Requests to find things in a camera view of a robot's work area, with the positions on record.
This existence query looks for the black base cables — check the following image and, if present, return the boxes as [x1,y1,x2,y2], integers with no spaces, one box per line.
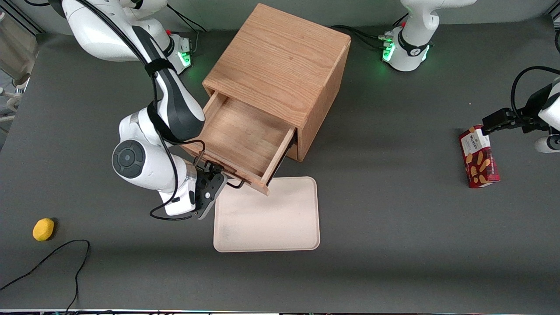
[330,13,408,50]
[166,7,209,55]

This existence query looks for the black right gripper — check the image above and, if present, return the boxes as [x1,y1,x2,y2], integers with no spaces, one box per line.
[195,161,226,194]

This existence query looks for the yellow lemon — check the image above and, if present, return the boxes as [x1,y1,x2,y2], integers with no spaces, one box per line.
[32,218,55,242]

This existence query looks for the oak wooden drawer cabinet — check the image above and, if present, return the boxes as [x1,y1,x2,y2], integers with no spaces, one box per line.
[202,3,352,162]

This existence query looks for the thin black table cable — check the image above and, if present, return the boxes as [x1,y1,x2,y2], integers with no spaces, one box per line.
[0,239,91,313]

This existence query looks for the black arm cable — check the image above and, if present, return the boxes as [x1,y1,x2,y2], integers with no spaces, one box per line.
[81,0,206,221]
[511,66,560,115]

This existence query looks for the black metal drawer handle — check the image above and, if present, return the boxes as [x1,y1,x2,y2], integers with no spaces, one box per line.
[195,151,245,189]

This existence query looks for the red shortbread cookie box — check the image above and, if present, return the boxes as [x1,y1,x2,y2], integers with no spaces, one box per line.
[458,125,501,189]

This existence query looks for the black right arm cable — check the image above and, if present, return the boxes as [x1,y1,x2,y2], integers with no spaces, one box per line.
[81,0,206,221]

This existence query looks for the black left base cables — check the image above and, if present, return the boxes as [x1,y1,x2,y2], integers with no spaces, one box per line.
[330,13,408,50]

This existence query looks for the wooden drawer with scratched front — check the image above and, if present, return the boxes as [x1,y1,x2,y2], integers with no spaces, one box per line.
[181,91,298,196]

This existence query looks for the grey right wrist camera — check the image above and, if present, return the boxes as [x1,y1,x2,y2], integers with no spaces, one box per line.
[192,174,228,220]

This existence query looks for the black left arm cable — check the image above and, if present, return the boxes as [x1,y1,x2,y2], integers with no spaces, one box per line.
[511,66,560,115]

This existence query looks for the black right base cables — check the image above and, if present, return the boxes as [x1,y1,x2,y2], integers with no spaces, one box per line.
[166,7,209,55]

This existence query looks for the aluminium frame rail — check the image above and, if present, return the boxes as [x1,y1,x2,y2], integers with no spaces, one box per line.
[8,3,45,35]

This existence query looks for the beige rectangular plastic tray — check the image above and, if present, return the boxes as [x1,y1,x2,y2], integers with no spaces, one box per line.
[213,176,321,253]

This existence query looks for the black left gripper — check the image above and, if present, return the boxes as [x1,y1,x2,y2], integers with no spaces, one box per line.
[481,83,553,136]

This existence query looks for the translucent plastic cover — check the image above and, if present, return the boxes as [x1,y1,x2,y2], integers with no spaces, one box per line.
[0,12,39,123]

